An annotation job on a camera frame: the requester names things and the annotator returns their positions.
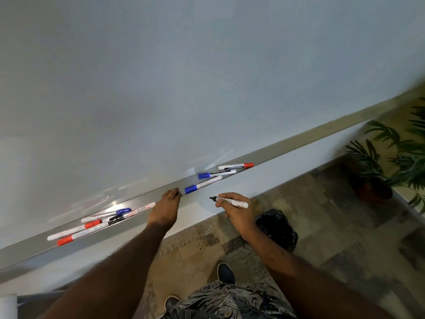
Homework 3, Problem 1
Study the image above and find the red-labelled marker black cap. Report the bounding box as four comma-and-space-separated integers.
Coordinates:
108, 202, 156, 226

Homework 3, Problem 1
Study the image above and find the person's right forearm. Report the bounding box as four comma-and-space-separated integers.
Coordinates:
244, 228, 396, 319

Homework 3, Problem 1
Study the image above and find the person's left hand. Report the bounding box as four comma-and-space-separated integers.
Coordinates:
147, 188, 182, 231

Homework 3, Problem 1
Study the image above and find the green palm plant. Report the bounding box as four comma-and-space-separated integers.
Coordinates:
345, 96, 425, 215

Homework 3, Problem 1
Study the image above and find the person's dark left shoe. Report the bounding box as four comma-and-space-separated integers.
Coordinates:
164, 294, 182, 313

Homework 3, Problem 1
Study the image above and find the white marker black tip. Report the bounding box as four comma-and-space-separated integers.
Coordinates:
209, 196, 249, 209

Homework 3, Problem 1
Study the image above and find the person's leaf-patterned garment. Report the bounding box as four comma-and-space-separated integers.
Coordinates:
159, 281, 298, 319

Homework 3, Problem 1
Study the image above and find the person's dark shoe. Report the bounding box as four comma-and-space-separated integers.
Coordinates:
164, 294, 182, 313
217, 262, 236, 285

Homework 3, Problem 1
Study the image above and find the large whiteboard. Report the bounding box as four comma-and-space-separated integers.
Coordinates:
0, 0, 425, 250

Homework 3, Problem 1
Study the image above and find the white cylindrical object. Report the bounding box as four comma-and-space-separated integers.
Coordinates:
0, 293, 19, 319

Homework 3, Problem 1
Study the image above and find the black-labelled marker blue cap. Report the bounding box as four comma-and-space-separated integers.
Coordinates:
198, 169, 237, 180

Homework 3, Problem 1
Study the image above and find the white marker red cap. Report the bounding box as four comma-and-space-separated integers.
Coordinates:
218, 163, 255, 171
47, 219, 103, 241
57, 222, 109, 246

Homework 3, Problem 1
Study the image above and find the white marker blue cap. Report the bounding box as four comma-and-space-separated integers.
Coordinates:
185, 175, 223, 195
81, 208, 132, 224

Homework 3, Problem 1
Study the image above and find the black bin with bag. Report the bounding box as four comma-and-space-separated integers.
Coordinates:
255, 209, 299, 253

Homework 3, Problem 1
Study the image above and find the metal whiteboard marker tray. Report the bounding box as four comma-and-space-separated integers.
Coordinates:
0, 84, 425, 285

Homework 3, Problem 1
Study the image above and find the person's dark right shoe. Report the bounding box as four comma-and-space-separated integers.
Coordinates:
217, 262, 236, 285

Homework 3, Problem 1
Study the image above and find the dark plant pot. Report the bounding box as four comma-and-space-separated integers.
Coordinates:
352, 176, 394, 205

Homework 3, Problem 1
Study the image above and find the person's right hand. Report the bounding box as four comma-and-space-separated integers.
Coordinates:
215, 193, 258, 240

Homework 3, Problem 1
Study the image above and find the person's left forearm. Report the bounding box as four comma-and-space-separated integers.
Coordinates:
37, 222, 167, 319

